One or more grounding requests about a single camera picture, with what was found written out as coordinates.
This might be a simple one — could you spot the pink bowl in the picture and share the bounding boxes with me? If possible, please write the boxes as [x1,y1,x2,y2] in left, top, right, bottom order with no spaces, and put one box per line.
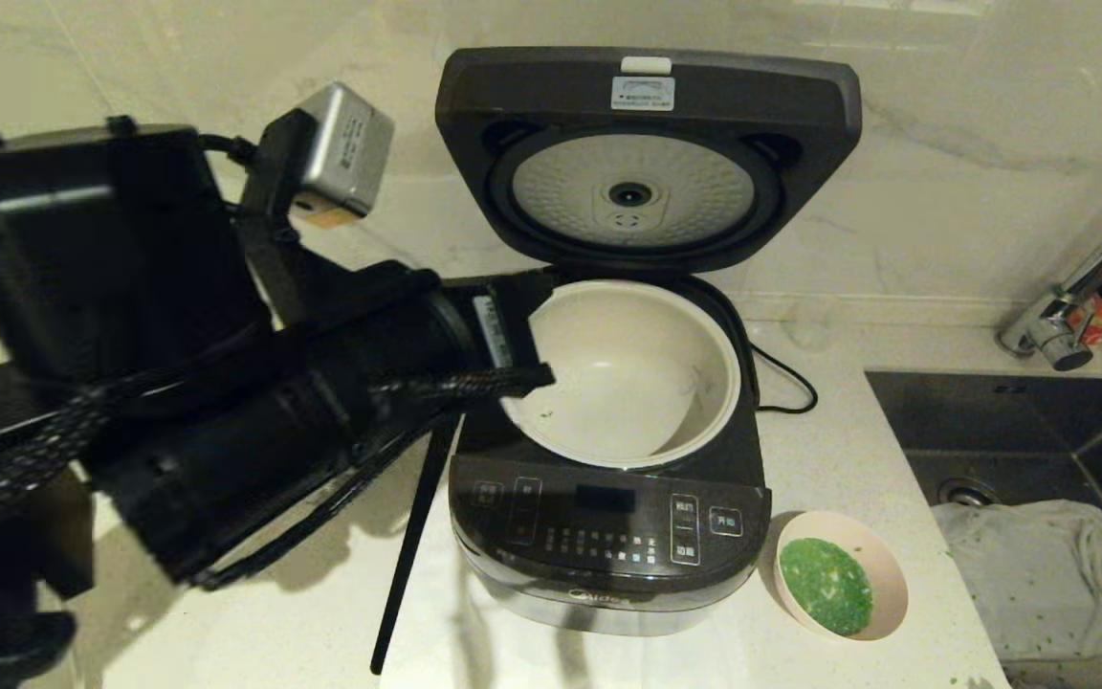
[775,510,909,642]

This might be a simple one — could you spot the black power cable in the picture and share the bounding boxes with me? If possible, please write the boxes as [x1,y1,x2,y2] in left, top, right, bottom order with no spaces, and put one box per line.
[747,343,818,415]

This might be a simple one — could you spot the black rice cooker body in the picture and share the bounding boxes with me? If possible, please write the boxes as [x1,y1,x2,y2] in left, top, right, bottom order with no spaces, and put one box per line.
[446,271,774,639]

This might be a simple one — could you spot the white cloth with green specks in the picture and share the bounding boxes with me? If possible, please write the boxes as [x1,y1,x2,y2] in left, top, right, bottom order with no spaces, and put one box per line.
[931,500,1102,671]

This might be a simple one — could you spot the black rice cooker lid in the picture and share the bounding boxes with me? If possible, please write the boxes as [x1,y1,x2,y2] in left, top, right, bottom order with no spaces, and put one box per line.
[434,46,864,278]

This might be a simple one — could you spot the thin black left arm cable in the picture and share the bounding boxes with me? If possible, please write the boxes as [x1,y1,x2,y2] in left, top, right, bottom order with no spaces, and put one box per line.
[192,411,461,591]

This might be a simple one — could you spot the chrome faucet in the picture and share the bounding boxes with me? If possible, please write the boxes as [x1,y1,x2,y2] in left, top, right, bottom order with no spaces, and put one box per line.
[996,187,1102,372]

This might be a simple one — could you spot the long black flat strip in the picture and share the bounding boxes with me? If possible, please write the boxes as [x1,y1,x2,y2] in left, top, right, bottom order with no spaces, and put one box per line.
[371,413,461,676]

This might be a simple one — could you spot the white inner pot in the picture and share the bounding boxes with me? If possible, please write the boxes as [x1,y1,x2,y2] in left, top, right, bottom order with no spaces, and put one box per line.
[498,279,743,470]

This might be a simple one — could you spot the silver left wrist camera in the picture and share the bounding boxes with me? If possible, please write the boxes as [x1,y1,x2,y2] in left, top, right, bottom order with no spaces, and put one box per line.
[254,81,396,231]

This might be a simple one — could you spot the green grains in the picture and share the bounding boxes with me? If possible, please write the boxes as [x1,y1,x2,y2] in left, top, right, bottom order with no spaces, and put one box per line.
[781,538,874,637]

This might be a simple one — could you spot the round metal sink drain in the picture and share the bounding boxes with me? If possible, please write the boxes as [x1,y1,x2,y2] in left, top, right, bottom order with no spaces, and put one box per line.
[937,476,992,508]

